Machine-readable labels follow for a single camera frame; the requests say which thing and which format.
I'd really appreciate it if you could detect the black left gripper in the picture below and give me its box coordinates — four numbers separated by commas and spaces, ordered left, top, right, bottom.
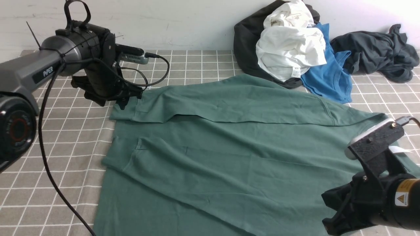
71, 28, 144, 110

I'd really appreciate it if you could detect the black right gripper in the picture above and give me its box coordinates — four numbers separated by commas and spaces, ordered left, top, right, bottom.
322, 174, 394, 236

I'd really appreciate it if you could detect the green long sleeve shirt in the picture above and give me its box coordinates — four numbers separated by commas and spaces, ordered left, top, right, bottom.
94, 74, 387, 236

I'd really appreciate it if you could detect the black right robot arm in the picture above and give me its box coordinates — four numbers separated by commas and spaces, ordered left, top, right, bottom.
322, 174, 420, 236

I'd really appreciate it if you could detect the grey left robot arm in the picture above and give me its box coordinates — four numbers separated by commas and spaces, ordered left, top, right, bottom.
0, 20, 145, 171

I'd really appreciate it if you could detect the blue shirt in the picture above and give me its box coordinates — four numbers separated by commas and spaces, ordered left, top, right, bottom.
301, 23, 352, 104

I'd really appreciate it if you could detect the white shirt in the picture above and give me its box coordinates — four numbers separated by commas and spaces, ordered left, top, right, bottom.
256, 0, 327, 82

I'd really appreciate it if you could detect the black garment under pile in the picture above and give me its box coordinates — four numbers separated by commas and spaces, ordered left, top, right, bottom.
233, 0, 320, 89

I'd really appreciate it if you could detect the dark grey crumpled garment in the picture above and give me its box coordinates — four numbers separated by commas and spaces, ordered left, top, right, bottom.
330, 24, 419, 83

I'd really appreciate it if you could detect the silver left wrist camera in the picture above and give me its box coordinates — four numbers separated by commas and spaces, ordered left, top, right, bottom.
115, 44, 149, 65

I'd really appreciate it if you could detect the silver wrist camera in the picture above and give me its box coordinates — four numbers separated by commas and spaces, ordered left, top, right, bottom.
345, 116, 414, 178
115, 44, 149, 65

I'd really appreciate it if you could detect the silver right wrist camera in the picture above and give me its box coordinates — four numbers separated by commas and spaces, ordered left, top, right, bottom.
345, 116, 414, 178

